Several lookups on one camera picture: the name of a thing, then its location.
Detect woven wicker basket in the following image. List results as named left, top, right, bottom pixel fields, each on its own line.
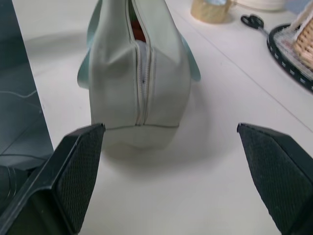
left=290, top=9, right=313, bottom=70

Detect white round container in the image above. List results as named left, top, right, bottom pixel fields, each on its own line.
left=235, top=0, right=291, bottom=12

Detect pale green zippered pouch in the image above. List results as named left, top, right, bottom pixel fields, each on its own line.
left=77, top=0, right=201, bottom=149

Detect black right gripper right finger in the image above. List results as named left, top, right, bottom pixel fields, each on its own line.
left=236, top=122, right=313, bottom=235

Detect beige tape roll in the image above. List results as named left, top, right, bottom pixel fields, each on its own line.
left=190, top=0, right=231, bottom=23

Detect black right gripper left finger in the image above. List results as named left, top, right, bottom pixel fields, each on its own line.
left=0, top=123, right=106, bottom=235

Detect black-handled scissors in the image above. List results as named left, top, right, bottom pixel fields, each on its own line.
left=240, top=14, right=269, bottom=37

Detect dark rounded robot part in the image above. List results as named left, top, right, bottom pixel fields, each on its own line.
left=0, top=163, right=41, bottom=209

